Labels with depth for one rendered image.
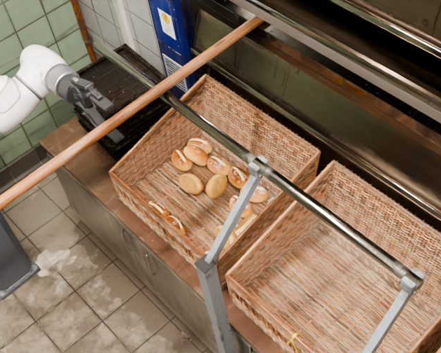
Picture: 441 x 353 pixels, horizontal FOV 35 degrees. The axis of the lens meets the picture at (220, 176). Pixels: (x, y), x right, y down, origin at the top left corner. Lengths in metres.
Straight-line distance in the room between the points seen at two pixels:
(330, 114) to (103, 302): 1.37
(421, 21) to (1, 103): 1.15
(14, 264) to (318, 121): 1.52
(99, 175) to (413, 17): 1.40
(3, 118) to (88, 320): 1.17
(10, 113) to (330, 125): 0.92
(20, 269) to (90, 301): 0.34
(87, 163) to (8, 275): 0.68
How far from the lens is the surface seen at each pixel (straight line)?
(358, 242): 1.62
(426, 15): 1.63
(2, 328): 3.11
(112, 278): 3.07
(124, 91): 2.55
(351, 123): 2.06
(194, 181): 2.44
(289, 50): 2.08
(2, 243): 2.98
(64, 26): 3.30
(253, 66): 2.28
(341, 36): 1.73
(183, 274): 2.31
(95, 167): 2.67
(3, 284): 3.13
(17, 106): 2.09
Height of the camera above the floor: 2.51
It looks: 50 degrees down
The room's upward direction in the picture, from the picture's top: 11 degrees counter-clockwise
